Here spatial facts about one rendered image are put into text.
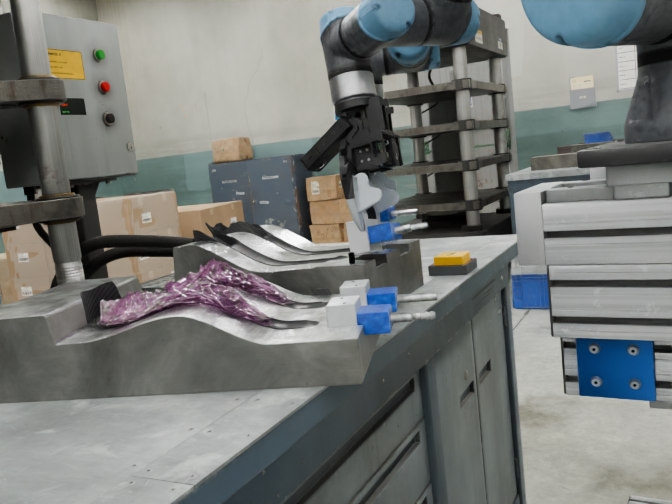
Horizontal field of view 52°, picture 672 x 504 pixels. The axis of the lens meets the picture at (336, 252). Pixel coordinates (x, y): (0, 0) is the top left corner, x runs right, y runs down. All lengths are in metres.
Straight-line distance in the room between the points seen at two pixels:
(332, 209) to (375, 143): 6.95
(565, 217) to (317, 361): 0.34
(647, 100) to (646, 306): 0.23
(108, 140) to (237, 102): 7.25
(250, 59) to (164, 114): 1.55
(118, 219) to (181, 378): 4.16
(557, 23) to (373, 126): 0.46
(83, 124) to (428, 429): 1.11
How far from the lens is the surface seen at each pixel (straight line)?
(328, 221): 8.09
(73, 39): 1.89
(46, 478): 0.72
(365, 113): 1.15
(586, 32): 0.74
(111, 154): 1.90
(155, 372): 0.88
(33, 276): 5.63
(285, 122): 8.73
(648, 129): 0.84
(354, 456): 1.05
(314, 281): 1.13
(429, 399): 1.31
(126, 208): 4.96
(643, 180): 0.84
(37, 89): 1.59
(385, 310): 0.85
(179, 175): 9.73
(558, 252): 0.87
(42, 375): 0.95
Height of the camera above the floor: 1.06
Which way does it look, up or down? 8 degrees down
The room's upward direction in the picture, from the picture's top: 6 degrees counter-clockwise
